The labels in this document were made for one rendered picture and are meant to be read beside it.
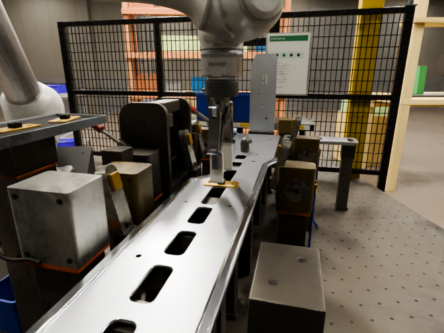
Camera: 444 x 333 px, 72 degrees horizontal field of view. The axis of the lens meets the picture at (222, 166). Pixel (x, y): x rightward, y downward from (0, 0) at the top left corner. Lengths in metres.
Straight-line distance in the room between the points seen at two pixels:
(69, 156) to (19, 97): 0.32
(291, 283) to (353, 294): 0.57
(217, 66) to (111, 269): 0.43
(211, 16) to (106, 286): 0.41
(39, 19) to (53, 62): 1.23
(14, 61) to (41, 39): 10.44
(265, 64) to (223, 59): 0.77
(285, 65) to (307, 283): 1.41
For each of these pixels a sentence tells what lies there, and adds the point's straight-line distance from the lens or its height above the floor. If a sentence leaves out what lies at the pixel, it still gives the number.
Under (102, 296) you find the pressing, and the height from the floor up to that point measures 1.00.
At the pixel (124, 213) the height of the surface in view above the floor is 1.02.
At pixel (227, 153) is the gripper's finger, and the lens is 0.77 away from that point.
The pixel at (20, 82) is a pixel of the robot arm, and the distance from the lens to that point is 1.09.
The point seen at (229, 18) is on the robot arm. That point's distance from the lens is 0.49.
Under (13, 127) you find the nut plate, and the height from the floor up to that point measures 1.16.
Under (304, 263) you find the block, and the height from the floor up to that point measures 1.03.
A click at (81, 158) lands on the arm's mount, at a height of 0.94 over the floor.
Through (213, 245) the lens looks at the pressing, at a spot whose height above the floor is 1.00.
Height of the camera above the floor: 1.26
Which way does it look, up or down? 17 degrees down
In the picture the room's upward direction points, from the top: straight up
